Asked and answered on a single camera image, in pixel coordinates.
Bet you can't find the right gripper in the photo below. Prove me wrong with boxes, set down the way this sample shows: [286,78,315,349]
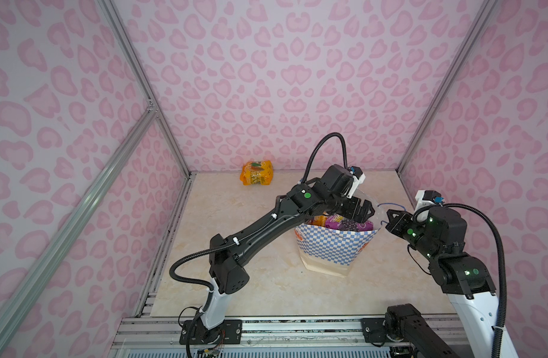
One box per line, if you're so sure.
[383,206,441,261]

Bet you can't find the magenta grape candy bag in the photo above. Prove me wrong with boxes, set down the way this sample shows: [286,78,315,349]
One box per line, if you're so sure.
[324,214,374,232]

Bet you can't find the yellow mango candy bag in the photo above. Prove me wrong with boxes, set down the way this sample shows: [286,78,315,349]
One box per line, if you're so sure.
[309,215,329,227]

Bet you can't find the white blue checkered paper bag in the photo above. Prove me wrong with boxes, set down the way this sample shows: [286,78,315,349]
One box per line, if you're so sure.
[293,187,407,278]

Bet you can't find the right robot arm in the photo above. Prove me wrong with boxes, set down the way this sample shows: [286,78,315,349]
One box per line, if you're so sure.
[363,203,518,357]

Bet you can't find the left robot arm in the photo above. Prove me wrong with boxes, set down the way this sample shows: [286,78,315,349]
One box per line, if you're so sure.
[169,165,374,345]

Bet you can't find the yellow orange candy bag back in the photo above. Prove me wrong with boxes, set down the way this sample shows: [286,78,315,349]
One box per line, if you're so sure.
[240,161,273,186]

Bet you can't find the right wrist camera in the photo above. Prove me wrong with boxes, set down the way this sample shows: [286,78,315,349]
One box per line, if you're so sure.
[414,190,444,222]

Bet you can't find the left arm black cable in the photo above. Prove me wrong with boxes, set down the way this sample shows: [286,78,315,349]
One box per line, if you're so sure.
[300,132,349,184]

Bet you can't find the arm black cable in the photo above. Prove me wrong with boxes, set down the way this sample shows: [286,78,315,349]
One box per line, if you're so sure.
[300,132,349,184]
[441,203,507,358]

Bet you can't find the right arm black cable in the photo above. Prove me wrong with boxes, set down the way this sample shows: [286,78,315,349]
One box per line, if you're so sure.
[441,203,507,358]

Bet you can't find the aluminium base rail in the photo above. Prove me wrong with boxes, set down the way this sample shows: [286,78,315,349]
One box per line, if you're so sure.
[106,314,467,358]

